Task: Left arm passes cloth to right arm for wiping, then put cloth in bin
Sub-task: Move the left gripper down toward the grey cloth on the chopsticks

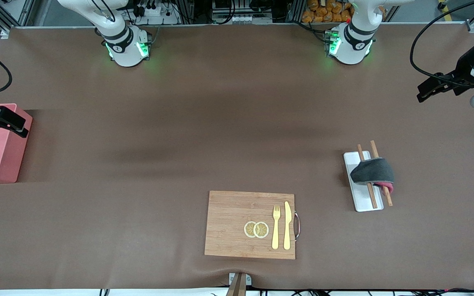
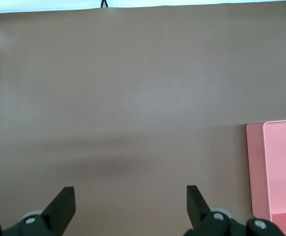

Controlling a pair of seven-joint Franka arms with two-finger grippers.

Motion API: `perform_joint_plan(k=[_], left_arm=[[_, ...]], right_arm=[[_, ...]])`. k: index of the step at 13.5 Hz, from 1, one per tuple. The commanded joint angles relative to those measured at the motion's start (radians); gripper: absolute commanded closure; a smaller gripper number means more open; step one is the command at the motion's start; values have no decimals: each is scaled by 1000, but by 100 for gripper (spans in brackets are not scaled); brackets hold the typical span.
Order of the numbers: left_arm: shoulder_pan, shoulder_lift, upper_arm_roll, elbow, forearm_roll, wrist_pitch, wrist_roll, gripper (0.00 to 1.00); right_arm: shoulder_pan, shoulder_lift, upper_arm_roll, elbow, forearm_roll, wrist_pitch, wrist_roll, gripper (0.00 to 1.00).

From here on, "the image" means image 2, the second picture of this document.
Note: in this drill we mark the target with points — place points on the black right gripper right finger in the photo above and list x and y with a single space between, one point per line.
197 209

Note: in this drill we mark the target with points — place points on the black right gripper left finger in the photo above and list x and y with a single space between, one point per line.
59 211

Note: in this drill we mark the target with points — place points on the pink plastic bin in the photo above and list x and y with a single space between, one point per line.
280 159

